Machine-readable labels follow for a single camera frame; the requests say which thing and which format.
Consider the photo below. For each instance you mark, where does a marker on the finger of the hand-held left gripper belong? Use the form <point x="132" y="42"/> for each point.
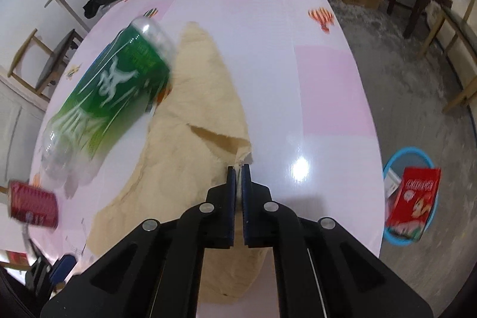
<point x="63" y="267"/>

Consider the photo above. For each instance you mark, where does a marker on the beige paper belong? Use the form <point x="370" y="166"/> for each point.
<point x="186" y="98"/>

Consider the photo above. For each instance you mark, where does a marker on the wooden chair with dark seat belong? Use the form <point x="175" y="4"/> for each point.
<point x="462" y="31"/>
<point x="56" y="57"/>

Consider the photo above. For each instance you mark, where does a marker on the blue plastic waste basket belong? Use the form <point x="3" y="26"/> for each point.
<point x="394" y="239"/>

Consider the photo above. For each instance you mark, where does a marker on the clear plastic bottle green label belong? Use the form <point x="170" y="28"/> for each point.
<point x="111" y="87"/>

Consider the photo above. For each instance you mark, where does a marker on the red milk drink can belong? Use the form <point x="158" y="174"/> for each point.
<point x="31" y="204"/>

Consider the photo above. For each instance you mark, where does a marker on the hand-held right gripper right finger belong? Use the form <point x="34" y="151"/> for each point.
<point x="246" y="184"/>

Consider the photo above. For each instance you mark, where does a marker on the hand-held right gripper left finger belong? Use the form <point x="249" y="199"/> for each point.
<point x="231" y="176"/>

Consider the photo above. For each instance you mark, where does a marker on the red snack bag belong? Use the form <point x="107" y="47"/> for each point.
<point x="413" y="202"/>

